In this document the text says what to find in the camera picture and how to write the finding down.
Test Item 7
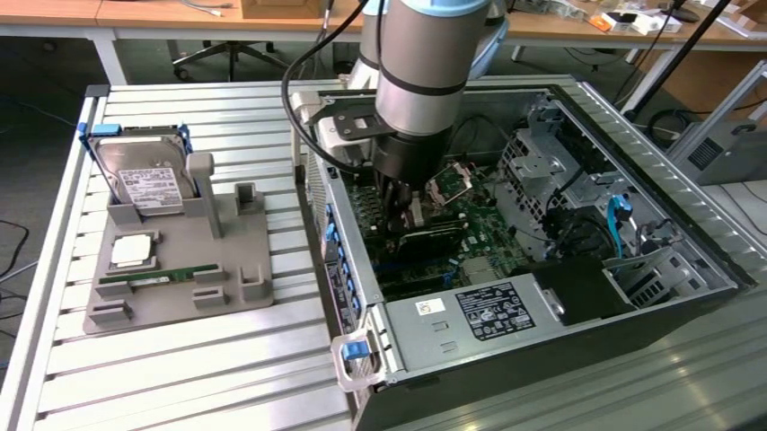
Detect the black office chair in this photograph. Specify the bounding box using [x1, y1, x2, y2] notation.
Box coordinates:
[171, 40, 295, 83]

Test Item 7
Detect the green RAM stick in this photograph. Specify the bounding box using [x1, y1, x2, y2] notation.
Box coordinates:
[99, 263, 219, 288]

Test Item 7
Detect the green motherboard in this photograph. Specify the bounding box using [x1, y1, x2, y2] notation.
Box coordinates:
[347, 156, 528, 302]

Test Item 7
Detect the metal disk bay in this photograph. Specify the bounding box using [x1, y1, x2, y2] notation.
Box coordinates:
[602, 246, 709, 311]

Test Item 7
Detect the black stand pole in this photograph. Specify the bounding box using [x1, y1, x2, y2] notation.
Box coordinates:
[622, 0, 738, 120]

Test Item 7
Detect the graphics card with black fan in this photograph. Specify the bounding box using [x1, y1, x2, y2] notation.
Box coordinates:
[363, 197, 467, 270]

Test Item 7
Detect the black expansion slot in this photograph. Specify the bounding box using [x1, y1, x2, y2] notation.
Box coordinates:
[382, 280, 455, 303]

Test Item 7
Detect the black monitor stand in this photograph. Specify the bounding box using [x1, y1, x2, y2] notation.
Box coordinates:
[658, 0, 702, 23]

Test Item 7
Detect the blue wire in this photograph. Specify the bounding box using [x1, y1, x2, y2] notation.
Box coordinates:
[604, 195, 634, 261]

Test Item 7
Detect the open black PC case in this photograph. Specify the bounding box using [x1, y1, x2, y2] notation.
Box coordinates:
[290, 80, 758, 431]

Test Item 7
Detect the wooden office desk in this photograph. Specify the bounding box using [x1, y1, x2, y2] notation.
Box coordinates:
[0, 0, 364, 87]
[500, 0, 767, 113]

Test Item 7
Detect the white box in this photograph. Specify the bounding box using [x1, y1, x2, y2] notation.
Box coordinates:
[602, 11, 682, 36]

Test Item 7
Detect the black wire bundle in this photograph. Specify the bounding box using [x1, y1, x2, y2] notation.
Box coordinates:
[542, 210, 619, 261]

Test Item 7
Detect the blue disk caddy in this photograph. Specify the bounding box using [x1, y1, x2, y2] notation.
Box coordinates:
[76, 121, 192, 198]

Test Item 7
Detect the silver chipset heatsink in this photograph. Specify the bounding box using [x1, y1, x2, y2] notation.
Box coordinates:
[466, 259, 512, 285]

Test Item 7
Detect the metal socket cover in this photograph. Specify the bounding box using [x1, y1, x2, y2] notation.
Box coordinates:
[424, 162, 480, 208]

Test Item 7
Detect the metal disk bay cage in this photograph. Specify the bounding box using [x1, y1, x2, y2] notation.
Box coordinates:
[496, 96, 631, 212]

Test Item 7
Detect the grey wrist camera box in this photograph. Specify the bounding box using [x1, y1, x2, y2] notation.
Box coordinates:
[315, 113, 398, 166]

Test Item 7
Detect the grey power supply unit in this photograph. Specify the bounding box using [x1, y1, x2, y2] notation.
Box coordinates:
[383, 271, 568, 374]

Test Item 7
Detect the silver CPU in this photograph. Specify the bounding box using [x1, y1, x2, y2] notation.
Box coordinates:
[111, 235, 155, 269]

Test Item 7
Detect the black camera cable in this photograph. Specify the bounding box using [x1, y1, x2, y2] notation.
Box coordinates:
[279, 0, 376, 177]

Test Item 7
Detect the brown cardboard box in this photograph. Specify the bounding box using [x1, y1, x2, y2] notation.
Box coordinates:
[240, 0, 319, 20]

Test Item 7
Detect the grey parts rack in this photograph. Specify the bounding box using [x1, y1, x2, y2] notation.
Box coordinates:
[83, 152, 276, 336]

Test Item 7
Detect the silver hard disk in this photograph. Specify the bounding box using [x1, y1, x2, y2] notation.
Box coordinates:
[88, 134, 199, 217]

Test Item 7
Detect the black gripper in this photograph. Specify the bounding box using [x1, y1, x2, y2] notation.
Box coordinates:
[371, 128, 450, 231]

